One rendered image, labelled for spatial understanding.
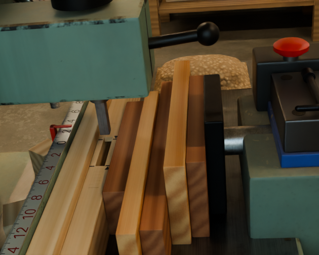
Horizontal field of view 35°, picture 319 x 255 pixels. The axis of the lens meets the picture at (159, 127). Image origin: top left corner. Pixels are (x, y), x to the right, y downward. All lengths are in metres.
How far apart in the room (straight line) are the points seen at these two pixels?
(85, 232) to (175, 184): 0.08
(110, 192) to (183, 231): 0.07
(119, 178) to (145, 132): 0.06
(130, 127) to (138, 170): 0.09
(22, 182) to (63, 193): 0.31
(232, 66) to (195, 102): 0.22
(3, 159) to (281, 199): 0.48
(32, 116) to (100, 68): 2.31
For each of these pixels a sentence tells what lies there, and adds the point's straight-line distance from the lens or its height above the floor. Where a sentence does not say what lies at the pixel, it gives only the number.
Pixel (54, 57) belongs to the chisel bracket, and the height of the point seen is 1.04.
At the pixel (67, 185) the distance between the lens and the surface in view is 0.42.
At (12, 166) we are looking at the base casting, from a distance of 0.76.
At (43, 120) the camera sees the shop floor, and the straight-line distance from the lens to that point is 2.66.
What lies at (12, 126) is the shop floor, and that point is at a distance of 2.67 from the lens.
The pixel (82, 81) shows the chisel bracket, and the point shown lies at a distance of 0.42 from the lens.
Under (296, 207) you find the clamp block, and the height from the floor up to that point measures 0.93.
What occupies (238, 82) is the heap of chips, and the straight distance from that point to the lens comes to 0.66.
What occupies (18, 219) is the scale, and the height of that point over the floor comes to 0.96.
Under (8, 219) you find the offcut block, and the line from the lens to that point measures 0.60.
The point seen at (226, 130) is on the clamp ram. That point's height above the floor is 0.96.
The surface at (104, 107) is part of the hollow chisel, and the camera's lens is 0.46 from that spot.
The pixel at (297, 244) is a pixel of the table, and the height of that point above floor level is 0.90.
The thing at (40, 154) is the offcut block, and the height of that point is 0.84.
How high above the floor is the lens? 1.18
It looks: 29 degrees down
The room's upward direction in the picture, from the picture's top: 6 degrees counter-clockwise
